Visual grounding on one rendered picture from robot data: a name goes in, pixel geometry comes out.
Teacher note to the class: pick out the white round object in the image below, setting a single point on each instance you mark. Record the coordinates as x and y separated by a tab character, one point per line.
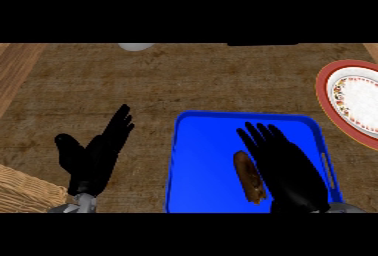
135	46

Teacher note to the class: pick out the blue plastic tray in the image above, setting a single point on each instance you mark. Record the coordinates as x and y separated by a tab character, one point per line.
208	160

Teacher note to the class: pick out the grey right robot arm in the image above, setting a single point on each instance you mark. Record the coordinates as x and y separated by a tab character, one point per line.
348	207

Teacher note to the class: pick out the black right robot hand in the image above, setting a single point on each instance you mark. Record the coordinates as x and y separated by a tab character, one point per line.
290	170

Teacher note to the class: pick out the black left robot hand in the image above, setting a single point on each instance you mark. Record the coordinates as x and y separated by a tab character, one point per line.
97	156

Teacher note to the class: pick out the woven wicker basket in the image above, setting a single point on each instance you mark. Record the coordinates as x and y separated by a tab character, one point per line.
27	191

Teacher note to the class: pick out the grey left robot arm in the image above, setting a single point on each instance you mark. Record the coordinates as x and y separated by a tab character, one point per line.
79	204

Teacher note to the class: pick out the red-rimmed white plate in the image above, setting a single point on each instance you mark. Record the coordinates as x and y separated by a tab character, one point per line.
357	100

